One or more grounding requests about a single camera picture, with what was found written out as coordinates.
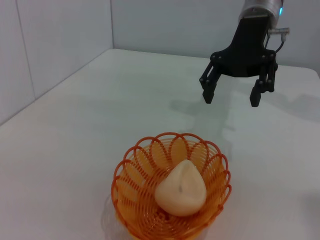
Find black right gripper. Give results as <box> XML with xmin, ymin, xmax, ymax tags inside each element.
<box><xmin>198</xmin><ymin>14</ymin><xmax>279</xmax><ymax>108</ymax></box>

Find pale peach-shaped bun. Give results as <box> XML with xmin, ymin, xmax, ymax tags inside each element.
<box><xmin>154</xmin><ymin>159</ymin><xmax>208</xmax><ymax>218</ymax></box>

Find orange woven plastic basket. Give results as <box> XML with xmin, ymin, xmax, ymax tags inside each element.
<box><xmin>110</xmin><ymin>131</ymin><xmax>233</xmax><ymax>240</ymax></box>

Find black cable with silver plug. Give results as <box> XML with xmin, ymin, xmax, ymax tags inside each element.
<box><xmin>263</xmin><ymin>26</ymin><xmax>291</xmax><ymax>55</ymax></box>

